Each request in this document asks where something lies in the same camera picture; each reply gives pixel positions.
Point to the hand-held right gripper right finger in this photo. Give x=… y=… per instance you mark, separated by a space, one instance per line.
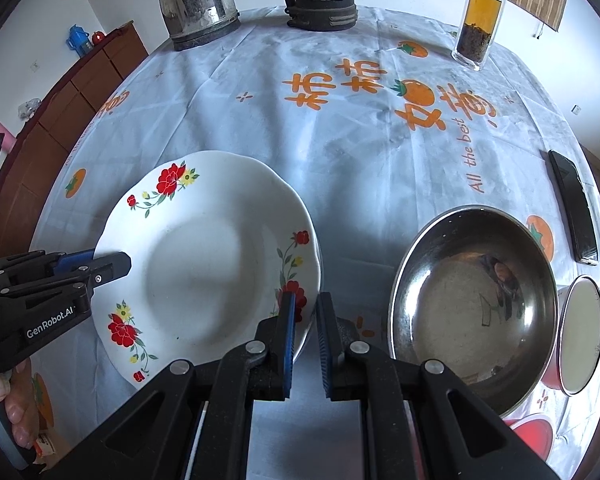
x=325 y=350

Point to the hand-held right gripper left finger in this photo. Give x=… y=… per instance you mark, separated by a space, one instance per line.
x=287 y=345

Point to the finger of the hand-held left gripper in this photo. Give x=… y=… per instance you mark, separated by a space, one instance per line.
x=40 y=265
x=112 y=267

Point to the white red-flower plate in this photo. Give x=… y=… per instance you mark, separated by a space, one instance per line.
x=205 y=260

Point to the stainless steel bowl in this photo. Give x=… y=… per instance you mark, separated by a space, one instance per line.
x=460 y=320

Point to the white enamel bowl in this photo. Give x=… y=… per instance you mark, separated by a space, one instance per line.
x=582 y=335

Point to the person's left hand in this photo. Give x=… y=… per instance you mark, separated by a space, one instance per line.
x=15 y=400

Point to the pink plastic item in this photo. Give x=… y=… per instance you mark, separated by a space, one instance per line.
x=2 y=137

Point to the brown wooden cabinet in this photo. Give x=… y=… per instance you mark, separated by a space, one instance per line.
x=55 y=120

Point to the clear plastic bag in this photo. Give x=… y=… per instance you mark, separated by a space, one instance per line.
x=28 y=108

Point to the light blue printed tablecloth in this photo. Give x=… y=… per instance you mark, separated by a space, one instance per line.
x=330 y=170

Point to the blue toy figure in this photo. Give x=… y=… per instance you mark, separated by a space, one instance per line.
x=78 y=40

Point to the small red ornament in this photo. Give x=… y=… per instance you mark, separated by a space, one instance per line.
x=98 y=38

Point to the stainless steel electric kettle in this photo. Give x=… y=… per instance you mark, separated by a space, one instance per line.
x=195 y=0

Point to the black smartphone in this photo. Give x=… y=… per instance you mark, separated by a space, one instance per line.
x=575 y=205

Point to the glass tea bottle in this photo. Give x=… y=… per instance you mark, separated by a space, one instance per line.
x=480 y=15

